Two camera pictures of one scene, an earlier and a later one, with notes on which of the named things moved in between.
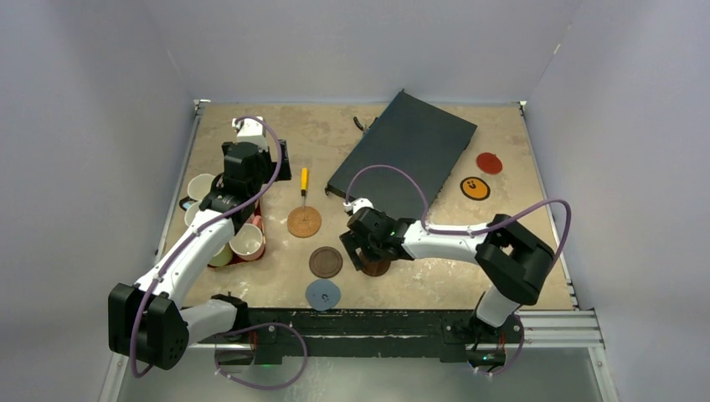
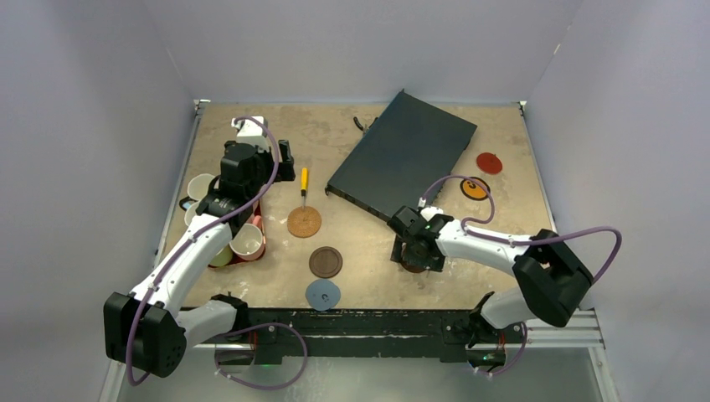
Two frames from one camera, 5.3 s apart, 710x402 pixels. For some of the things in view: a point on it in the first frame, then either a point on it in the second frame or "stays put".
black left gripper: [265, 157] stays put
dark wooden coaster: [326, 262] stays put
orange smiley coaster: [475, 188] stays put
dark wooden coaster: [377, 268] → [412, 267]
